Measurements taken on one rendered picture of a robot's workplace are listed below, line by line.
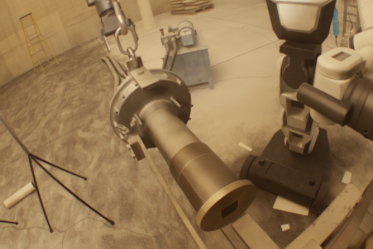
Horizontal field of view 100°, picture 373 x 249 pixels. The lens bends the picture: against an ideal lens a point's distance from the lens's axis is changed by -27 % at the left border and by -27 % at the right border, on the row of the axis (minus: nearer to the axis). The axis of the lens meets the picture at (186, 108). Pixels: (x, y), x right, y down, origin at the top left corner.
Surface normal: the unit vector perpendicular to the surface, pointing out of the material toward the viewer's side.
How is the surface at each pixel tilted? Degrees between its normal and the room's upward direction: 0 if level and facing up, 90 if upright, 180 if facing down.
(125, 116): 79
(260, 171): 45
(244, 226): 5
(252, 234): 5
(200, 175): 17
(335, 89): 90
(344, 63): 1
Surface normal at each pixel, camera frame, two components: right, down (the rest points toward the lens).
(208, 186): -0.44, -0.64
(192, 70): 0.05, 0.57
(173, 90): 0.62, 0.10
